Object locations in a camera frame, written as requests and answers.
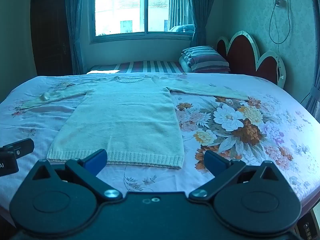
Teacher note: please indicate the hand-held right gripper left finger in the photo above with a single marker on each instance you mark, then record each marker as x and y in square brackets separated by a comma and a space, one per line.
[96, 161]

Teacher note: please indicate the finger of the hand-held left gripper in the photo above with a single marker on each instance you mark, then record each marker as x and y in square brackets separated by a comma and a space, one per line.
[21, 146]

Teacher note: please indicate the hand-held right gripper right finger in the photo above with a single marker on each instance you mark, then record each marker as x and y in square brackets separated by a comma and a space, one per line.
[214, 161]

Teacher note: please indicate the white knit sweater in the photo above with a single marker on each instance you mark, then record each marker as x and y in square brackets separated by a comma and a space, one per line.
[125, 117]

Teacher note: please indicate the floral bed sheet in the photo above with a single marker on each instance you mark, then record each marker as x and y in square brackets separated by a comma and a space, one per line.
[237, 130]

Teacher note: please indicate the folded white quilt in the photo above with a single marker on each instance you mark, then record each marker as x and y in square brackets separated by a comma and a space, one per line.
[185, 65]

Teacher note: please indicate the striped pillow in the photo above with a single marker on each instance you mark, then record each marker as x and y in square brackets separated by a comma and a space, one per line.
[208, 57]

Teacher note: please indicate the red scalloped headboard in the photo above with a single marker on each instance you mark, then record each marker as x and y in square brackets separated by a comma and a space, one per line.
[242, 55]

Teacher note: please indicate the striped bed sheet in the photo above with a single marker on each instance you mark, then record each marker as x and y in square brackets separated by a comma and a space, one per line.
[152, 66]

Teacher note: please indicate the grey device with buttons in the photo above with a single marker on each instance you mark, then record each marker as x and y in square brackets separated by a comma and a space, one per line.
[306, 227]

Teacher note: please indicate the dark wooden wardrobe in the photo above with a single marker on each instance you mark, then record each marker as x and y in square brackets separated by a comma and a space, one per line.
[50, 30]

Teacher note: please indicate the blue curtain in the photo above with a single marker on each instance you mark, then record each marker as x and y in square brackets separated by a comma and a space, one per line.
[75, 30]
[197, 10]

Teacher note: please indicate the window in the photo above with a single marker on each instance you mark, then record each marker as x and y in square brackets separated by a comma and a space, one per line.
[120, 10]

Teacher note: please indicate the sheer grey curtain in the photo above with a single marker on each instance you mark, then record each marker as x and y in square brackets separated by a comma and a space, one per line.
[178, 7]

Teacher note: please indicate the wall socket with charger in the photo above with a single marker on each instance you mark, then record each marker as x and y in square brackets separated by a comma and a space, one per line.
[280, 2]

